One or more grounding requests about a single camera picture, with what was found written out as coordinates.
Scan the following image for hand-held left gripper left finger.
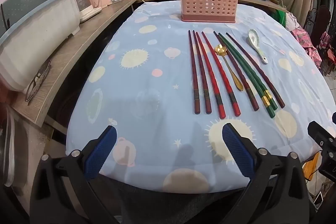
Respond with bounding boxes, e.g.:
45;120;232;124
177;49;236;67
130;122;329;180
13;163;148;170
30;125;118;224

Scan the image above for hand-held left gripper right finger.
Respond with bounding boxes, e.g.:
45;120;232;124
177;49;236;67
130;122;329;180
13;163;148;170
222;123;315;224

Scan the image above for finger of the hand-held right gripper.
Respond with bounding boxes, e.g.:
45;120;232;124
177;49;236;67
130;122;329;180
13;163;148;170
307;120;336;180

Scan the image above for green chopstick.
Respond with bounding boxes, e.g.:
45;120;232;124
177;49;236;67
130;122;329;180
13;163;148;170
218;32;276;119
219;33;279;111

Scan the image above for maroon chopstick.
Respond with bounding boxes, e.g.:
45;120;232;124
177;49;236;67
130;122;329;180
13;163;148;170
226;32;286;109
213;30;260;111

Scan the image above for bright red chopstick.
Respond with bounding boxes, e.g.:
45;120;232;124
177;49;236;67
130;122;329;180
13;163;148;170
195;31;227;119
201;31;241;117

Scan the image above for dark red chopstick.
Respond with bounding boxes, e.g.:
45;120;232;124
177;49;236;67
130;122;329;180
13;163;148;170
188;30;201;114
192;30;213;114

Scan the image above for white ceramic spoon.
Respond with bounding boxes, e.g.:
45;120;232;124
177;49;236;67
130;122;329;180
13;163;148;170
247;29;269;64

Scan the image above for gold flower spoon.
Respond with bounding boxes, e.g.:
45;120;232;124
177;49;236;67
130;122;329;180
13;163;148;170
214;45;244;91

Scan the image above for pink floral cloth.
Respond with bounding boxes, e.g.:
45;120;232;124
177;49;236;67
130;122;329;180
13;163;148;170
289;19;324;69

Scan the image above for eyeglasses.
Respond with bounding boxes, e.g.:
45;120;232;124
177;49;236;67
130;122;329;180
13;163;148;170
25;59;52;105

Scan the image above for wooden side shelf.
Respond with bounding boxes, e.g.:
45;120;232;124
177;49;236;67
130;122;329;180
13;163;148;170
10;0;137;127

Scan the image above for light blue printed tablecloth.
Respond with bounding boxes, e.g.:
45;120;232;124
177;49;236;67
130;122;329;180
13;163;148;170
66;0;335;193

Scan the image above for dark ornate chair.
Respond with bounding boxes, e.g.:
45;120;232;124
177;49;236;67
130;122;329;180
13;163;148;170
304;5;332;46

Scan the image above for green plastic basin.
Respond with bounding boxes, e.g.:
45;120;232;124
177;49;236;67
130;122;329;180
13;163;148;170
273;7;287;28

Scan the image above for white tub with blue rim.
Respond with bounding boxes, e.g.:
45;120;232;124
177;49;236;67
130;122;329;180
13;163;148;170
0;0;82;93

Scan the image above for hanging clothes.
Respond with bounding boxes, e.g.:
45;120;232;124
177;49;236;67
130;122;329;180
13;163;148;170
319;0;336;75

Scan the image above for wooden back shelf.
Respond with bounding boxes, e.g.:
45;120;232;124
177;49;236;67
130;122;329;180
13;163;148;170
136;0;289;13

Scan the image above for small white appliance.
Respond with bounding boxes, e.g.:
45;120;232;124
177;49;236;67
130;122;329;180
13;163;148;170
71;0;103;23

